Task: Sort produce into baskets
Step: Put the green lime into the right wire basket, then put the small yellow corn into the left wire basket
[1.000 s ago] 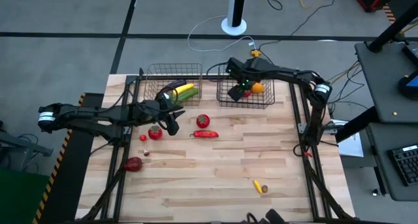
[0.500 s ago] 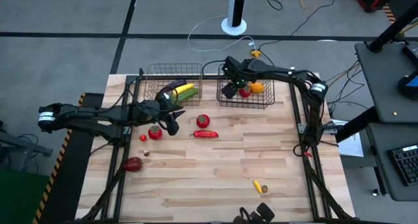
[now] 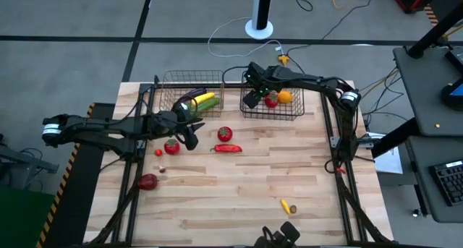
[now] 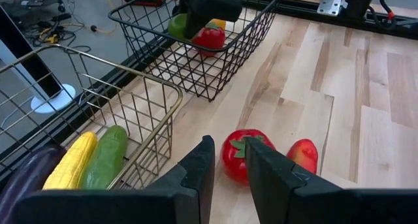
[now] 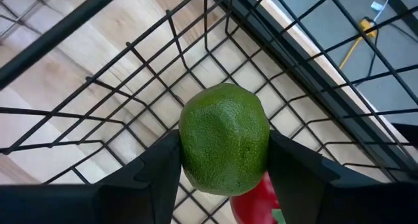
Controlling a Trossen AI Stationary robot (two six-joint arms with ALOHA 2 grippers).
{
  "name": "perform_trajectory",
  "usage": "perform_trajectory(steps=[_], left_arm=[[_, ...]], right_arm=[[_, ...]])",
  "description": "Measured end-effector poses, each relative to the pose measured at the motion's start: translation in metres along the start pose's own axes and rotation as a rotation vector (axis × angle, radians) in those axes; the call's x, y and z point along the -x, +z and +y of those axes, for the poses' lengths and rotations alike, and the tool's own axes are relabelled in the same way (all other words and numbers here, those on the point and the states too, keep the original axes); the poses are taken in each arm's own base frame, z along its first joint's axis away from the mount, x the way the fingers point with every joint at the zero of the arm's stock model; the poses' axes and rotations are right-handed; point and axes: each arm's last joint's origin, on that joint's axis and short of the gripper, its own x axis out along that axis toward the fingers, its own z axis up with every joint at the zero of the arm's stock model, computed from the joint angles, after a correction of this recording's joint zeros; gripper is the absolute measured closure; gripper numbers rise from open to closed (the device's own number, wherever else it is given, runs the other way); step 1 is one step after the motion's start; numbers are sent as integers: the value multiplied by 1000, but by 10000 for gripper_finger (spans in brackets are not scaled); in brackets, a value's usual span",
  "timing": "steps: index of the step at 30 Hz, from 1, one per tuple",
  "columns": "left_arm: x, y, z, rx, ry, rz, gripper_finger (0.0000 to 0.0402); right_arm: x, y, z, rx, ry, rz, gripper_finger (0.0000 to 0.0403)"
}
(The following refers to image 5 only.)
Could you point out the green plastic lime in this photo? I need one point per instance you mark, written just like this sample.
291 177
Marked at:
225 139

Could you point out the red plastic tomato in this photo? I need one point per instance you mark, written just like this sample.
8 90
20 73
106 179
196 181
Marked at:
254 207

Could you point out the yellow power plug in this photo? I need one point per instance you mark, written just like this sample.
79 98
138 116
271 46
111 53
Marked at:
367 25

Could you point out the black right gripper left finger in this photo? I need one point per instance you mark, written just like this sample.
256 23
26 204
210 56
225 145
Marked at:
130 198

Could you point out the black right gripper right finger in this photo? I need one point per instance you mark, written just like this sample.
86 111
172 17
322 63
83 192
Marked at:
326 201

